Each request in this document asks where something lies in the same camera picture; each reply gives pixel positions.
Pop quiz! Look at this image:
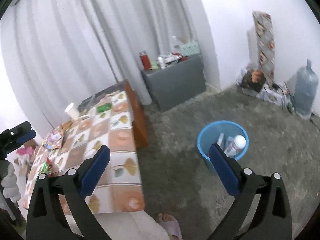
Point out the grey cabinet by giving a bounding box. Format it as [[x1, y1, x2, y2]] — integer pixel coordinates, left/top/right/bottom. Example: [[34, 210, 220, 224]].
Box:
[[140, 54, 207, 112]]

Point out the patterned tablecloth roll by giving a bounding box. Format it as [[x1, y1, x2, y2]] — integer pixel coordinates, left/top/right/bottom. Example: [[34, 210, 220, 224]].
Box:
[[252, 10, 275, 85]]

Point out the blue water jug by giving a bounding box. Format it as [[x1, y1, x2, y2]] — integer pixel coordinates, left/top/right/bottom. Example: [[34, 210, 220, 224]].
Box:
[[294, 59, 319, 117]]

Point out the white paper cup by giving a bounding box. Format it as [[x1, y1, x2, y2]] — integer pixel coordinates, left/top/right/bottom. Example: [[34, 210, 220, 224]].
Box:
[[64, 102, 80, 121]]

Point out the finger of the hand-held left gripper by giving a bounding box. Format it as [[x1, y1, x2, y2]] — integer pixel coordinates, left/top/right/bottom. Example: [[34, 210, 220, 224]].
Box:
[[5, 129, 37, 153], [0, 121, 32, 143]]

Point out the red thermos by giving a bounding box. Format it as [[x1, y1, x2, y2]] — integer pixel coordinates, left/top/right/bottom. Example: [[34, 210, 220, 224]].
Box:
[[139, 51, 150, 70]]

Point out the dark snack box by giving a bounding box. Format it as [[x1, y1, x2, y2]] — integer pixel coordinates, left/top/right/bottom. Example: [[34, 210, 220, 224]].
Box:
[[241, 69, 266, 93]]

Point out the grey curtain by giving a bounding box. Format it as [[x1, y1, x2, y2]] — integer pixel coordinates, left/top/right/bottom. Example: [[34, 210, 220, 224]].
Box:
[[0, 0, 215, 130]]

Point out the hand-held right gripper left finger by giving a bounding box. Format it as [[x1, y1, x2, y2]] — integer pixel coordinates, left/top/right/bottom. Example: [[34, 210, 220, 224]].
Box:
[[26, 145, 110, 240]]

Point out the dark printed board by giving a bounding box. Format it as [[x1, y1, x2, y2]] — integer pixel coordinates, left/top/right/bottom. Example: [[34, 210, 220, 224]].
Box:
[[77, 92, 110, 113]]

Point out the white plastic bottle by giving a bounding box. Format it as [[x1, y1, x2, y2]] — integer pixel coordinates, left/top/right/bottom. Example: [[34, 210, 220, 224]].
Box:
[[224, 135, 247, 158]]

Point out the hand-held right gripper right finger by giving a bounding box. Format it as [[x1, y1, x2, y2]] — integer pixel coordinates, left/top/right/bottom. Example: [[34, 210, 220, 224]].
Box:
[[209, 143, 293, 240]]

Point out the table with patterned cloth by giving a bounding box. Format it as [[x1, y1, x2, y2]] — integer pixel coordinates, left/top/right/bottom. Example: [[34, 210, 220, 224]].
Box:
[[22, 79, 149, 215]]

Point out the small green packet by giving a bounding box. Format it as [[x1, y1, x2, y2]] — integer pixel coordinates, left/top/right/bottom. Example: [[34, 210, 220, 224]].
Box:
[[96, 103, 112, 113]]

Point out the pink bag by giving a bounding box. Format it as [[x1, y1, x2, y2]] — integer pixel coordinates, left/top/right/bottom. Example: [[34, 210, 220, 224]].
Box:
[[16, 146, 34, 165]]

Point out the person's left hand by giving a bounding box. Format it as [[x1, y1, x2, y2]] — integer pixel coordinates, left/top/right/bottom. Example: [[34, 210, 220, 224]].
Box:
[[1, 160, 22, 203]]

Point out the blue mesh wastebasket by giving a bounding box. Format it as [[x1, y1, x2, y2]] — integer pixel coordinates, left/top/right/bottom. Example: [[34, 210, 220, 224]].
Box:
[[197, 121, 249, 173]]

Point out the blue and pink snack packet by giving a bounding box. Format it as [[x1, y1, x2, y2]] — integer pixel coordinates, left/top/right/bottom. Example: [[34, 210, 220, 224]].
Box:
[[42, 127, 64, 150]]

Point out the person's foot in slipper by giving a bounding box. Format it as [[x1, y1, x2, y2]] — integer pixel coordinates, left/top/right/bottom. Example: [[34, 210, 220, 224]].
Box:
[[155, 212, 184, 240]]

